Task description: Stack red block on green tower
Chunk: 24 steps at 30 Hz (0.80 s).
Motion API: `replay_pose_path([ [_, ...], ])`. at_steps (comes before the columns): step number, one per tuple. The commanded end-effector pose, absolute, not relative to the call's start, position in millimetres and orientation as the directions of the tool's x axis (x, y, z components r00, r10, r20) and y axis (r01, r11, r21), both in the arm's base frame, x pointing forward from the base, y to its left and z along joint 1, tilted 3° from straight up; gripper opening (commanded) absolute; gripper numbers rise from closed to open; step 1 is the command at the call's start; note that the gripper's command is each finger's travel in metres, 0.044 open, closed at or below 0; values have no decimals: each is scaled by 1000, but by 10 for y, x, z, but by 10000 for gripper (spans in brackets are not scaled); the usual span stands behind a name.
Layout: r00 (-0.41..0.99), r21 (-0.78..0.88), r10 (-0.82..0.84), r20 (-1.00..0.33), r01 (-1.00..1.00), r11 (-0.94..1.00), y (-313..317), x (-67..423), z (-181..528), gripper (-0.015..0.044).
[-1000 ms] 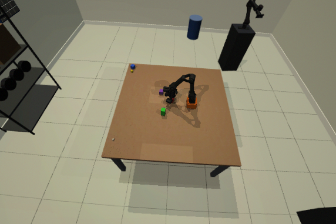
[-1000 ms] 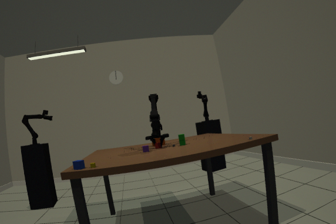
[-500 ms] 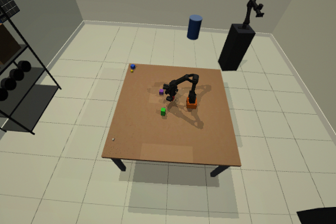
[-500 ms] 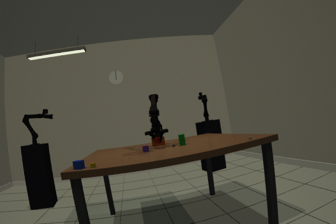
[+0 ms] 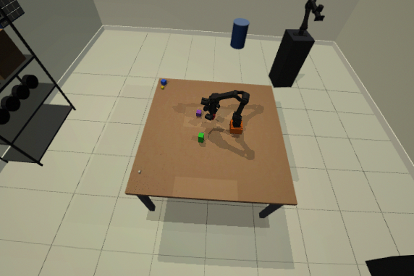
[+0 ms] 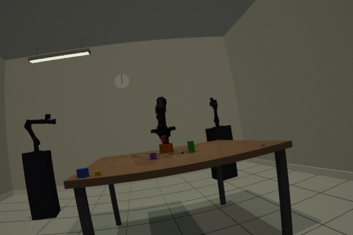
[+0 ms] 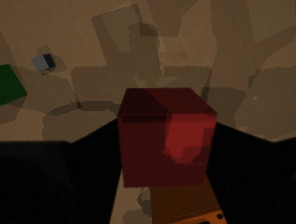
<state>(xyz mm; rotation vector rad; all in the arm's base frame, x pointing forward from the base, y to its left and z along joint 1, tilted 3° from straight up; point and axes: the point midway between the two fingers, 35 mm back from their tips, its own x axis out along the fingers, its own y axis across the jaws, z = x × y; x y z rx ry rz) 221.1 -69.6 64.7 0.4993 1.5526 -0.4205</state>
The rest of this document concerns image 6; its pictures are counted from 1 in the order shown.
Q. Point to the small purple block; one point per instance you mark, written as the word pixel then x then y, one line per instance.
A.
pixel 152 155

